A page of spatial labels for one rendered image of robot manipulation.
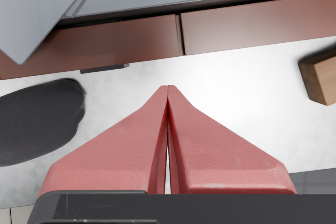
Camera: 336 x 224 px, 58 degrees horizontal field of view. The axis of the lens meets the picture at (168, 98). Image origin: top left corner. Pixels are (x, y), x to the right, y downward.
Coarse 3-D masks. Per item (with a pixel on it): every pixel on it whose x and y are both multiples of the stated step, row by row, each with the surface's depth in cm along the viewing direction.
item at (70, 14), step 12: (84, 0) 25; (204, 0) 25; (216, 0) 26; (228, 0) 27; (240, 0) 28; (72, 12) 25; (120, 12) 26; (132, 12) 27; (144, 12) 28; (156, 12) 29; (60, 24) 28; (72, 24) 29
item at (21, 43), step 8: (0, 32) 25; (8, 32) 25; (16, 32) 25; (24, 32) 25; (32, 32) 25; (40, 32) 25; (48, 32) 25; (0, 40) 25; (8, 40) 25; (16, 40) 25; (24, 40) 25; (32, 40) 25; (40, 40) 25; (0, 48) 25; (8, 48) 25; (16, 48) 25; (24, 48) 25; (32, 48) 25; (8, 56) 25; (16, 56) 25; (24, 56) 25
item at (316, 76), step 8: (320, 56) 41; (328, 56) 40; (304, 64) 41; (312, 64) 39; (320, 64) 39; (328, 64) 39; (304, 72) 42; (312, 72) 40; (320, 72) 39; (328, 72) 39; (304, 80) 43; (312, 80) 41; (320, 80) 39; (328, 80) 39; (312, 88) 42; (320, 88) 39; (328, 88) 39; (312, 96) 43; (320, 96) 40; (328, 96) 39; (328, 104) 39
